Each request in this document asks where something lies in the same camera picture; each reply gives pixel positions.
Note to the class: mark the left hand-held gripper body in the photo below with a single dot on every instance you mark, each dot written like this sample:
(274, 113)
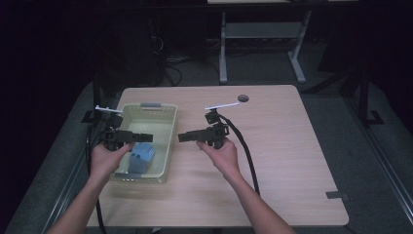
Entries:
(113, 133)

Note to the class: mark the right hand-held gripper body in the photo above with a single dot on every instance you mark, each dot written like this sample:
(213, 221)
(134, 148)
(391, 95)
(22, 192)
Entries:
(216, 131)

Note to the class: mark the cream plastic basket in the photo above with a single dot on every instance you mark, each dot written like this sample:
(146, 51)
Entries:
(162, 146)

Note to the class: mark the person's right hand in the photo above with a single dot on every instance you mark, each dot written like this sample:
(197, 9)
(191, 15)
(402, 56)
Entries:
(224, 159)

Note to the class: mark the person's left hand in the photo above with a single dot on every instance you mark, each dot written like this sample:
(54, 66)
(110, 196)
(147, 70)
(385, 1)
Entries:
(104, 161)

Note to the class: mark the black metal stand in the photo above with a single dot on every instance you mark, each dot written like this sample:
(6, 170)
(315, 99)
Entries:
(96, 94)
(365, 97)

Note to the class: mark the grey tape strip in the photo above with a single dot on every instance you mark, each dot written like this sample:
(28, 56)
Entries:
(336, 195)

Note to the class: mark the white metal desk frame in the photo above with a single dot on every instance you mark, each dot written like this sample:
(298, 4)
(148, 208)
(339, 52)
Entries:
(259, 30)

